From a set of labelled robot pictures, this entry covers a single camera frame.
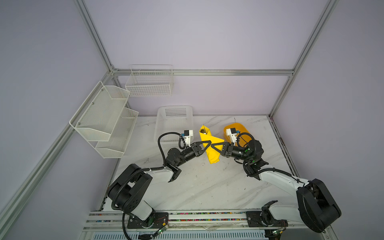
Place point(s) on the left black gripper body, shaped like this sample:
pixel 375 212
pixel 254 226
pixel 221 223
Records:
pixel 190 153

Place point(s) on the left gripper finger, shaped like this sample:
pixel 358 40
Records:
pixel 202 148
pixel 204 143

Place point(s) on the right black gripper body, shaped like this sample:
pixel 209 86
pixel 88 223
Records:
pixel 235 152

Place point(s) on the white plastic perforated basket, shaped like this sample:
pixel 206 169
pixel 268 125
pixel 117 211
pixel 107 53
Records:
pixel 173 119

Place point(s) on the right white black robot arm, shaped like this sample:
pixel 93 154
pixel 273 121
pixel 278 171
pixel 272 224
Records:
pixel 314 205

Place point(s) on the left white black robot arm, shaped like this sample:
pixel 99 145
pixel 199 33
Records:
pixel 128 190

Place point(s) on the yellow plastic tub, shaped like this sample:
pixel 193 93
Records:
pixel 243 137

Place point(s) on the lower white mesh shelf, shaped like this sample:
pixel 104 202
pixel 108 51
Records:
pixel 116 147

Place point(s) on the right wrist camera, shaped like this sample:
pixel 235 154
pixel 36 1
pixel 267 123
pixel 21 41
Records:
pixel 232 135

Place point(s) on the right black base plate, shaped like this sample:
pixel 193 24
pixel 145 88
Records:
pixel 263 219

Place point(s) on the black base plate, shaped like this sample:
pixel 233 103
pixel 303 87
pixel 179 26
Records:
pixel 147 222
pixel 263 219

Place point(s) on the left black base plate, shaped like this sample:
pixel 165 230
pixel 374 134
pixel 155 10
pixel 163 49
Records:
pixel 147 222

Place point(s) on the white wire wall basket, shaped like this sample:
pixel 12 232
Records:
pixel 150 81

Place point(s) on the aluminium front rail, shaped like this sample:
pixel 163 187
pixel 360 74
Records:
pixel 208 220

